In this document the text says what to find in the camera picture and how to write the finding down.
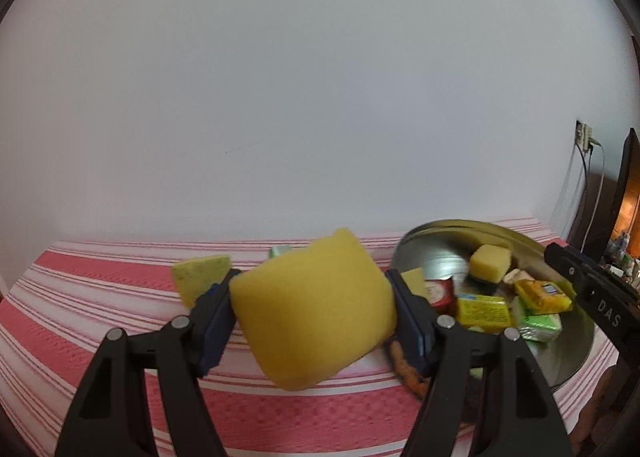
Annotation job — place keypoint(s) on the pale yellow sponge piece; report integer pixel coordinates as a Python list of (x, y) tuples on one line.
[(417, 281)]

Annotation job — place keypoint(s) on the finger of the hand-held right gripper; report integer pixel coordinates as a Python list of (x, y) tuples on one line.
[(600, 302)]

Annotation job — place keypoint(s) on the round metal bowl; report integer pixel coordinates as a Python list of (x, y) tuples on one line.
[(555, 362)]

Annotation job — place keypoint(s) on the green tissue packet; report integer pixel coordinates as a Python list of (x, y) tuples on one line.
[(280, 251)]

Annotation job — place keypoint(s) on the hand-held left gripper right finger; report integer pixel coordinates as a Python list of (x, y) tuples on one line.
[(412, 332)]

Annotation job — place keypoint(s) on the plain yellow packet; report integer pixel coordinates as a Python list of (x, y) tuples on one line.
[(482, 313)]

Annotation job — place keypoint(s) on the yellow packet with blue mark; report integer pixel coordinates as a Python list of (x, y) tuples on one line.
[(542, 297)]

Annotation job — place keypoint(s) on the black television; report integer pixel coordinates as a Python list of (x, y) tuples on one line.
[(625, 177)]

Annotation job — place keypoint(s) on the red packet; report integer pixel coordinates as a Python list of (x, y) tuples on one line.
[(440, 294)]

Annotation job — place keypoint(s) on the clutter of small items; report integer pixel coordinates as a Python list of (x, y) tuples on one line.
[(625, 257)]

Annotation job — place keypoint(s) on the large yellow sponge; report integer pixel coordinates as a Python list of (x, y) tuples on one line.
[(310, 307)]

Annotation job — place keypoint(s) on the white wall socket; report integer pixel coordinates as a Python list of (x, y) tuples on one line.
[(583, 134)]

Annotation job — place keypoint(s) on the small beige packet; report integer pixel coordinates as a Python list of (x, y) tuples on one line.
[(512, 277)]

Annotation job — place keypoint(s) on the red white striped cloth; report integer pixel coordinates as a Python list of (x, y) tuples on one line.
[(100, 287)]

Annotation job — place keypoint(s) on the yellow green sponge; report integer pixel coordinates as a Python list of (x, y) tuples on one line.
[(197, 277)]

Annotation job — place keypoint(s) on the yellow sponge with dark pad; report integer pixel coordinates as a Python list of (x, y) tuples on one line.
[(490, 262)]

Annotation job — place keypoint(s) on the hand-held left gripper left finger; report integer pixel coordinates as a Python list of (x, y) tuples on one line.
[(215, 332)]

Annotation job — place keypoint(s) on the green tea packet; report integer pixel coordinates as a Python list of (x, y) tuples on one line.
[(542, 327)]

